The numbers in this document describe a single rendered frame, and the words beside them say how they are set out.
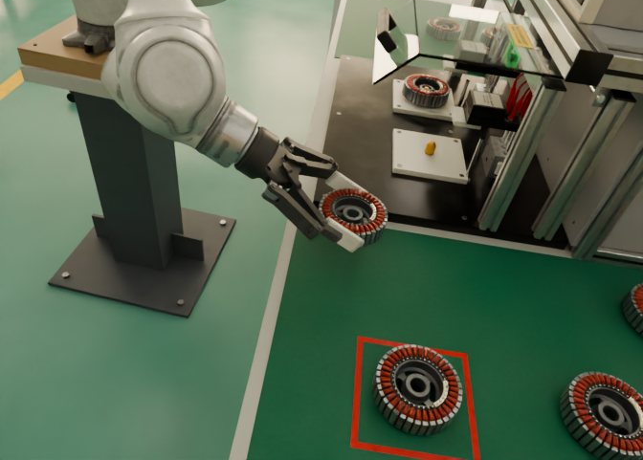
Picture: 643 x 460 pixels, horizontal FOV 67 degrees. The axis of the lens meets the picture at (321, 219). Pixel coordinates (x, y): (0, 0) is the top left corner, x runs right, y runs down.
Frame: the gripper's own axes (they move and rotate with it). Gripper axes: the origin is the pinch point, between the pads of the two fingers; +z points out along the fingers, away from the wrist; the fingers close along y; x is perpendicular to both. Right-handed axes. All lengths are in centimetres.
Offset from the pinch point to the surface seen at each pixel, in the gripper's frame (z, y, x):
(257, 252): 18, -64, -85
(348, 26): -3, -99, -10
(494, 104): 15.5, -26.4, 20.3
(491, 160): 24.1, -25.4, 12.1
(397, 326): 11.5, 15.0, -1.6
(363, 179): 4.2, -16.8, -3.6
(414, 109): 12.7, -45.5, 2.7
